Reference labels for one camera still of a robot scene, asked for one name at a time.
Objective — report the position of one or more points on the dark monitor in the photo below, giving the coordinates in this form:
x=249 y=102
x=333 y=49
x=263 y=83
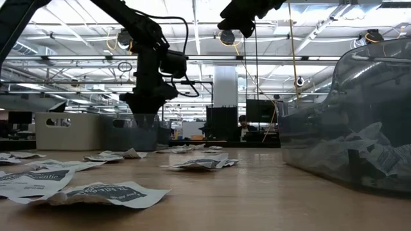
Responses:
x=20 y=117

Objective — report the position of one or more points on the black cabinet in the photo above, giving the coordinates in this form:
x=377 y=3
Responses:
x=221 y=123

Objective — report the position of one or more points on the small white red-marked packet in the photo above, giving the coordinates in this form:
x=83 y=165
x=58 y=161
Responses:
x=189 y=148

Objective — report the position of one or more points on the light grey plastic bin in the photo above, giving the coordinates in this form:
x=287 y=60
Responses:
x=67 y=136

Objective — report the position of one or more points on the white building column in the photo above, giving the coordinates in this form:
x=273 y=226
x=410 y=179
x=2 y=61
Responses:
x=225 y=86

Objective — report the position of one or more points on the black overhead rig frame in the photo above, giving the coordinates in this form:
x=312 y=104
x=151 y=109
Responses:
x=192 y=82

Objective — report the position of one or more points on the black monitor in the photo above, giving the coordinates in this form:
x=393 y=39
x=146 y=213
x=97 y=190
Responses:
x=260 y=111

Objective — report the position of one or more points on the white board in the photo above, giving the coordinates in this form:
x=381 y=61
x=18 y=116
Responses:
x=192 y=130

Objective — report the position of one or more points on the smoked translucent plastic bin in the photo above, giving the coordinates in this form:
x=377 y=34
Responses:
x=122 y=139
x=346 y=106

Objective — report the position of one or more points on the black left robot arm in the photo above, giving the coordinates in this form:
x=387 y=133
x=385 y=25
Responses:
x=135 y=22

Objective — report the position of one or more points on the white alcohol pad packet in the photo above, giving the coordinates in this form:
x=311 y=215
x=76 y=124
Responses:
x=192 y=164
x=224 y=159
x=64 y=165
x=27 y=155
x=6 y=159
x=104 y=158
x=32 y=183
x=393 y=158
x=128 y=154
x=106 y=194
x=213 y=151

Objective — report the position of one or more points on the person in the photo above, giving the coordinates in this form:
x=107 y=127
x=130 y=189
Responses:
x=244 y=126

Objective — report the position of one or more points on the yellow box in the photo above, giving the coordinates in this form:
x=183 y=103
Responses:
x=196 y=138

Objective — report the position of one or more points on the plain white gauze packet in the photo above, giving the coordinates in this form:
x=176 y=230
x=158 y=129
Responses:
x=330 y=154

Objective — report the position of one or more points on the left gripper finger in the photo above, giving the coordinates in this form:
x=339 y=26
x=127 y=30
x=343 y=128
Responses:
x=144 y=118

